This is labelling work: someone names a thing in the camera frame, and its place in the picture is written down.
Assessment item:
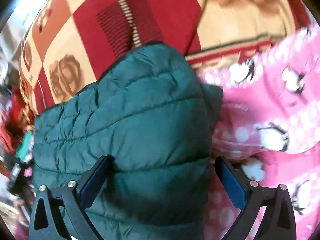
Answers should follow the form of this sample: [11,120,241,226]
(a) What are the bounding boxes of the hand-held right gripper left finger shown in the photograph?
[29,155,116,240]

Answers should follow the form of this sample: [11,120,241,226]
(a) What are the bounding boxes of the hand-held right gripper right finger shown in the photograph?
[214,156,300,240]

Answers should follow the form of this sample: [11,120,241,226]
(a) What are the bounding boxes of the dark green puffer jacket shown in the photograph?
[29,42,224,240]

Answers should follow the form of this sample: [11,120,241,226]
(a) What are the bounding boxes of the pink penguin print blanket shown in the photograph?
[198,26,318,240]

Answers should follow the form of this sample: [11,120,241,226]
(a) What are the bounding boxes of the teal green cloth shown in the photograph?
[16,130,35,163]

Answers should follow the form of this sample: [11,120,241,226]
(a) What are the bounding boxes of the black object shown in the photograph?
[7,162,22,189]

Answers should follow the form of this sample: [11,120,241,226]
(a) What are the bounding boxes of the red cloth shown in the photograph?
[0,86,34,154]

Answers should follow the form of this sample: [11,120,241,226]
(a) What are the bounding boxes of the red cream rose print blanket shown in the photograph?
[18,0,314,117]

